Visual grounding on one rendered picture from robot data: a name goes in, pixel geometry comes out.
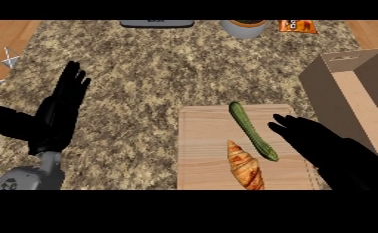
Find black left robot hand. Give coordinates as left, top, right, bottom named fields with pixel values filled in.
left=0, top=60, right=93, bottom=156

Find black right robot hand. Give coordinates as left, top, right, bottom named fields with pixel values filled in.
left=267, top=113, right=378, bottom=191

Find golden brown croissant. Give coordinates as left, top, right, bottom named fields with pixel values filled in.
left=226, top=139, right=266, bottom=191

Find brown cardboard box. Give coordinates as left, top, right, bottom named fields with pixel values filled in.
left=297, top=48, right=378, bottom=155

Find pale wooden cutting board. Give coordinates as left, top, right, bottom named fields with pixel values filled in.
left=176, top=103, right=322, bottom=191

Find green cucumber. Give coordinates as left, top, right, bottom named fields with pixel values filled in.
left=227, top=101, right=280, bottom=163

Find dark grey flat appliance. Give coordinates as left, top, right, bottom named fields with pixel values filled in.
left=118, top=19, right=196, bottom=29

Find orange snack bag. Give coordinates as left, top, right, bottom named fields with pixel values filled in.
left=278, top=19, right=319, bottom=35

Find grey plant pot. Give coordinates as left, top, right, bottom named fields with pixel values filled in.
left=218, top=19, right=270, bottom=40

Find grey wire rack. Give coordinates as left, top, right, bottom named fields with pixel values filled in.
left=0, top=46, right=22, bottom=70

